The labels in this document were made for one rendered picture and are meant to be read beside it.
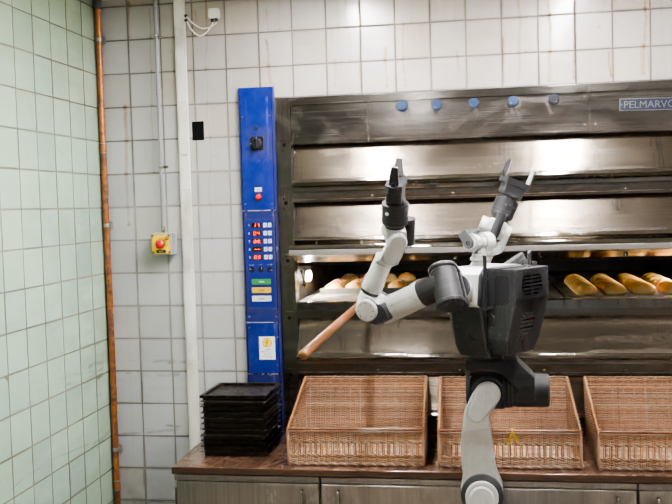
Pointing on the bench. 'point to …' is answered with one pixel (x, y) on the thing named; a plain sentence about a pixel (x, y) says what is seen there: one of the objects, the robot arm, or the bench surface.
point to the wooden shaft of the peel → (326, 333)
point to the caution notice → (267, 348)
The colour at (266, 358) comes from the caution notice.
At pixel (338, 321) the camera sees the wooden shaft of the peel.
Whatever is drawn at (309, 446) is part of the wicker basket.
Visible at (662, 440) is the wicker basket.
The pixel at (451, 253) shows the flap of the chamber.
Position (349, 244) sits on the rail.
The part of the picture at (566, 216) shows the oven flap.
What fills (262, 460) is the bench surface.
